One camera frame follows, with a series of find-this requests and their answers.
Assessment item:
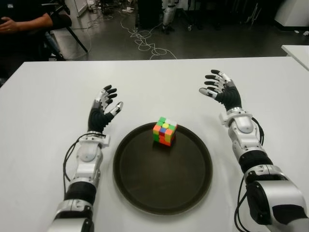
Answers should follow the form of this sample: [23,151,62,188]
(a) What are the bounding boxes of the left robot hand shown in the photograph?
[87,85,124,133]

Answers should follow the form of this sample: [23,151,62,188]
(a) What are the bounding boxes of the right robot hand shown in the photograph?
[198,69,243,113]

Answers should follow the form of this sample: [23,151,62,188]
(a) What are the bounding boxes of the multicoloured Rubik's cube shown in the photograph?
[152,116,178,147]

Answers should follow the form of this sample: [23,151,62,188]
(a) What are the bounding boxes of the round dark brown plate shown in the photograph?
[112,122,213,216]

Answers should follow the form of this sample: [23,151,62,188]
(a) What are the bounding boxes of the white side table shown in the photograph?
[281,44,309,71]

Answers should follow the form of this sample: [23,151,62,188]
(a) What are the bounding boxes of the folded metal stand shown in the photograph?
[245,0,263,26]

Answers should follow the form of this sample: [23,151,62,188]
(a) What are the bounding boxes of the silver humanoid robot legs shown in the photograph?
[161,0,179,32]

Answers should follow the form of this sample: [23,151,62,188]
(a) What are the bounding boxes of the black office chair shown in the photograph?
[43,4,89,61]

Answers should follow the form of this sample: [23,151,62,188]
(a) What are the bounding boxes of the white cabinet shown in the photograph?
[274,0,309,31]

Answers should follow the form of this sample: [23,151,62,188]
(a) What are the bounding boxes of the seated person in black shirt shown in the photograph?
[0,0,66,80]

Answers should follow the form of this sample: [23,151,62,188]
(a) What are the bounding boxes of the black floor cabinet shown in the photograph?
[137,0,163,29]

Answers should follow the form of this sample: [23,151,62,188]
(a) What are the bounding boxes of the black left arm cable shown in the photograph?
[62,139,83,194]

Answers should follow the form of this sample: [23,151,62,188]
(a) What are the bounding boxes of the tangled white floor cable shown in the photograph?
[120,14,178,60]

